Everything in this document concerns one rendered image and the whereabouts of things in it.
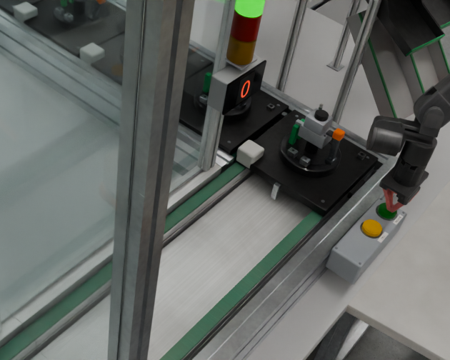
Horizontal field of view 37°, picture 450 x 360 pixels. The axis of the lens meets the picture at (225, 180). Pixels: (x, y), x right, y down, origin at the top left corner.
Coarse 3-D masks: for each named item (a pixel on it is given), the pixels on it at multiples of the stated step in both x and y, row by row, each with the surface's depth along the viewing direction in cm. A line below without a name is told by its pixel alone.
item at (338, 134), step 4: (328, 132) 147; (332, 132) 147; (336, 132) 145; (340, 132) 145; (344, 132) 146; (332, 136) 146; (336, 136) 146; (340, 136) 145; (336, 140) 146; (340, 140) 146; (332, 144) 148; (336, 144) 147; (332, 148) 148; (336, 148) 148; (332, 152) 149; (336, 152) 150; (332, 156) 150
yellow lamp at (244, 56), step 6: (234, 42) 122; (240, 42) 122; (246, 42) 122; (252, 42) 122; (228, 48) 125; (234, 48) 123; (240, 48) 123; (246, 48) 123; (252, 48) 124; (228, 54) 125; (234, 54) 124; (240, 54) 124; (246, 54) 124; (252, 54) 125; (234, 60) 125; (240, 60) 124; (246, 60) 125
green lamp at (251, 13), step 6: (240, 0) 117; (246, 0) 116; (252, 0) 116; (258, 0) 116; (264, 0) 118; (240, 6) 118; (246, 6) 117; (252, 6) 117; (258, 6) 117; (240, 12) 118; (246, 12) 118; (252, 12) 118; (258, 12) 118
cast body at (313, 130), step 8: (312, 112) 147; (320, 112) 146; (296, 120) 151; (312, 120) 146; (320, 120) 146; (328, 120) 146; (304, 128) 148; (312, 128) 147; (320, 128) 146; (328, 128) 148; (304, 136) 150; (312, 136) 148; (320, 136) 147; (328, 136) 148; (320, 144) 148
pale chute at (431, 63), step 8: (440, 40) 174; (424, 48) 177; (432, 48) 176; (440, 48) 175; (416, 56) 175; (424, 56) 177; (432, 56) 177; (440, 56) 176; (416, 64) 174; (424, 64) 176; (432, 64) 178; (440, 64) 177; (448, 64) 175; (424, 72) 176; (432, 72) 178; (440, 72) 178; (448, 72) 176; (424, 80) 176; (432, 80) 178; (440, 80) 179; (424, 88) 175
